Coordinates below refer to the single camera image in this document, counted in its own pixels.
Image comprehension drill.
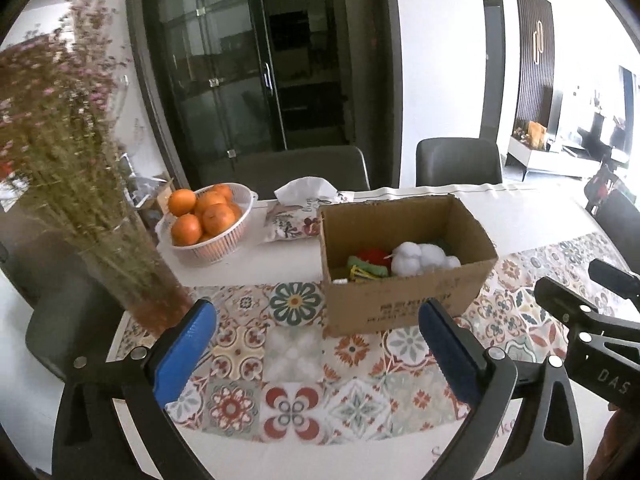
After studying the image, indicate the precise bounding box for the white low media cabinet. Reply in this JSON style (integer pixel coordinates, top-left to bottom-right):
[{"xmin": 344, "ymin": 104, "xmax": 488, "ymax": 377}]
[{"xmin": 504, "ymin": 135, "xmax": 602, "ymax": 182}]

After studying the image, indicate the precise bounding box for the dark slatted wall panel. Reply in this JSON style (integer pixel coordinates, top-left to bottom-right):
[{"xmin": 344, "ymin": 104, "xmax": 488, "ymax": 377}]
[{"xmin": 512, "ymin": 0, "xmax": 556, "ymax": 137}]

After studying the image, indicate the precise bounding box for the glass vase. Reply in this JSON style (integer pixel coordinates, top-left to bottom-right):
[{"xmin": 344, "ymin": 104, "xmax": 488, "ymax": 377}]
[{"xmin": 79, "ymin": 210, "xmax": 194, "ymax": 339}]

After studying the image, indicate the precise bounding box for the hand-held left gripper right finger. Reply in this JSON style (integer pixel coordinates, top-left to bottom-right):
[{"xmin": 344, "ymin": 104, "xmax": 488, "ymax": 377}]
[{"xmin": 418, "ymin": 298, "xmax": 587, "ymax": 480}]

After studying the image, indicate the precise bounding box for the white plush toy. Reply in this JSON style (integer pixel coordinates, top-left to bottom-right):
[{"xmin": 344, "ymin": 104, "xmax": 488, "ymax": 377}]
[{"xmin": 390, "ymin": 241, "xmax": 461, "ymax": 277}]

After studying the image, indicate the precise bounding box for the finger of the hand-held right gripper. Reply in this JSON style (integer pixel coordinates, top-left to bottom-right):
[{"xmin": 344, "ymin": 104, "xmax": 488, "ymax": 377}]
[
  {"xmin": 533, "ymin": 276, "xmax": 601, "ymax": 333},
  {"xmin": 588, "ymin": 258, "xmax": 640, "ymax": 306}
]

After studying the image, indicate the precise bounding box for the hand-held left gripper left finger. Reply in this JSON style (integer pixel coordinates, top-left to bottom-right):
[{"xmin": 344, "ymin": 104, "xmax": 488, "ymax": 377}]
[{"xmin": 52, "ymin": 298, "xmax": 219, "ymax": 480}]

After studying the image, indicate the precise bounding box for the pile of oranges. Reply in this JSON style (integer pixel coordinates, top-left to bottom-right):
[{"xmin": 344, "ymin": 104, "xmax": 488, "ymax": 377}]
[{"xmin": 167, "ymin": 184, "xmax": 244, "ymax": 247}]

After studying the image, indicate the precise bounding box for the black glass door cabinet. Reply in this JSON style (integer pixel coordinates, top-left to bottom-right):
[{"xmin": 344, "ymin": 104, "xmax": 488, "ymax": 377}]
[{"xmin": 124, "ymin": 0, "xmax": 404, "ymax": 192}]

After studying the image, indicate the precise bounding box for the dark interior door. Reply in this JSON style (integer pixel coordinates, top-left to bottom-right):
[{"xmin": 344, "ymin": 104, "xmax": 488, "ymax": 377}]
[{"xmin": 482, "ymin": 0, "xmax": 506, "ymax": 144}]

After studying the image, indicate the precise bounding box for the floral fabric tissue box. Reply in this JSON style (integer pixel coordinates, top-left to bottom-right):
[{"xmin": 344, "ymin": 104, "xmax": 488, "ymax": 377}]
[{"xmin": 262, "ymin": 177, "xmax": 354, "ymax": 244}]

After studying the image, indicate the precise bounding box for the dried flower bouquet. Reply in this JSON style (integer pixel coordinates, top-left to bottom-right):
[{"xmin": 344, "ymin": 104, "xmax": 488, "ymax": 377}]
[{"xmin": 0, "ymin": 0, "xmax": 147, "ymax": 272}]

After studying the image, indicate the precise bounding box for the brown cardboard box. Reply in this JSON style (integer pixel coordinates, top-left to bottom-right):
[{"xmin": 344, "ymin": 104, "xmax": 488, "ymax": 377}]
[{"xmin": 317, "ymin": 193, "xmax": 499, "ymax": 339}]

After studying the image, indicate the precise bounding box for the white plastic fruit basket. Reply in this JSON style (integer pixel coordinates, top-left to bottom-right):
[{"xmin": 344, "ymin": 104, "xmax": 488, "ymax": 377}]
[{"xmin": 158, "ymin": 182, "xmax": 259, "ymax": 264}]

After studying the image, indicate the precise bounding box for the patterned tile-print table mat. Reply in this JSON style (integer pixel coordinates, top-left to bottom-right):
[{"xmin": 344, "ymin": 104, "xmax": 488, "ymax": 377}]
[{"xmin": 107, "ymin": 182, "xmax": 637, "ymax": 480}]

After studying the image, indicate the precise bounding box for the grey dining chair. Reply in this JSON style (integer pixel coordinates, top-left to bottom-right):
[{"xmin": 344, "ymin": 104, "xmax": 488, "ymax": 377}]
[
  {"xmin": 24, "ymin": 254, "xmax": 127, "ymax": 382},
  {"xmin": 234, "ymin": 145, "xmax": 371, "ymax": 202},
  {"xmin": 594, "ymin": 189, "xmax": 640, "ymax": 262},
  {"xmin": 415, "ymin": 137, "xmax": 504, "ymax": 187}
]

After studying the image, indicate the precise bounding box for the person's right forearm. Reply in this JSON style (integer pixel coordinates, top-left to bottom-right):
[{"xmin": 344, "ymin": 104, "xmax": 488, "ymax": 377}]
[{"xmin": 602, "ymin": 402, "xmax": 640, "ymax": 480}]

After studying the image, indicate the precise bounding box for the red fluffy pompom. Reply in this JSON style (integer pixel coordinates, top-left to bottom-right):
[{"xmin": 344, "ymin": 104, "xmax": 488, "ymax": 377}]
[{"xmin": 357, "ymin": 247, "xmax": 396, "ymax": 267}]

